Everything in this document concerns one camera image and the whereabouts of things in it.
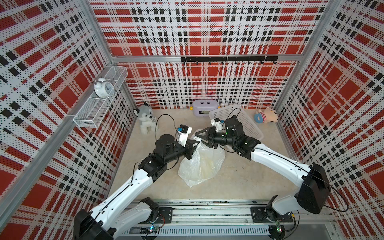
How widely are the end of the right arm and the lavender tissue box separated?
43 centimetres

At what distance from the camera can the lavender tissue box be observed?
3.70ft

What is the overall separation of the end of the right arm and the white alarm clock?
1.56ft

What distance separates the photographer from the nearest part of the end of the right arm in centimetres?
64

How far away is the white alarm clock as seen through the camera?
70cm
